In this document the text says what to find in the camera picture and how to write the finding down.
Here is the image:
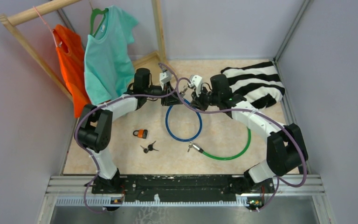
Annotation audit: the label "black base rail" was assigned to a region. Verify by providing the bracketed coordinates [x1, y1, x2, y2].
[91, 175, 275, 203]

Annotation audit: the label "orange padlock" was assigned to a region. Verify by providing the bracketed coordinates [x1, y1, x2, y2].
[132, 129, 148, 139]

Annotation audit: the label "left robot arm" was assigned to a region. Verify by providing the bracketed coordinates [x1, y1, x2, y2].
[74, 66, 181, 193]

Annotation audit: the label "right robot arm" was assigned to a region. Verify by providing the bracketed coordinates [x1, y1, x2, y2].
[188, 75, 308, 192]

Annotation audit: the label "wooden clothes rack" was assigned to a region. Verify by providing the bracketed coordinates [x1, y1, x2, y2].
[0, 0, 168, 99]

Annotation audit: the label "teal t-shirt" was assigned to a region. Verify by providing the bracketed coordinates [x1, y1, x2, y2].
[84, 6, 138, 105]

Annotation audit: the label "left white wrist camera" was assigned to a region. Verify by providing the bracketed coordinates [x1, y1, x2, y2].
[159, 70, 172, 90]

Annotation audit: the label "blue cable lock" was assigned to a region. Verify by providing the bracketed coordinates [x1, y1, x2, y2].
[165, 105, 203, 142]

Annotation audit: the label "silver blue lock keys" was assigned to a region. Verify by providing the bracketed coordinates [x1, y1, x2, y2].
[179, 86, 188, 97]

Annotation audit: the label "black white striped cloth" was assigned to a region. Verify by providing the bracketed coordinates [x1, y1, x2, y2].
[220, 61, 286, 109]

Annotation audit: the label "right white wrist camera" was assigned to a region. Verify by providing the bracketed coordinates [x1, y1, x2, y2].
[188, 75, 203, 97]

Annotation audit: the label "orange garment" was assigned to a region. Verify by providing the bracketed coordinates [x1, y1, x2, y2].
[53, 24, 90, 118]

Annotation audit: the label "green hanger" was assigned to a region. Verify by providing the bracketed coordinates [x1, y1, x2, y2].
[89, 7, 109, 36]

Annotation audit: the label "green cable lock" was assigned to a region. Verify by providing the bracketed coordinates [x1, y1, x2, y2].
[182, 128, 252, 161]

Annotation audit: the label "black keys bunch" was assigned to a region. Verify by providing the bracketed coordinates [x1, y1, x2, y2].
[140, 141, 159, 154]

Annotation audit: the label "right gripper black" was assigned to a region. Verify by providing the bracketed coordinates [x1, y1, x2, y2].
[189, 84, 220, 112]

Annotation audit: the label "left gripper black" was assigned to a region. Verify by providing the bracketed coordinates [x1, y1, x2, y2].
[145, 81, 184, 106]

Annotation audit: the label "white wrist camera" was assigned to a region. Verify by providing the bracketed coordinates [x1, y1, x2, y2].
[159, 70, 172, 90]
[188, 75, 203, 97]

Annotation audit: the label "pink hanger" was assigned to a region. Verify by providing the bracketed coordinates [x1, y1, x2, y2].
[33, 6, 61, 48]

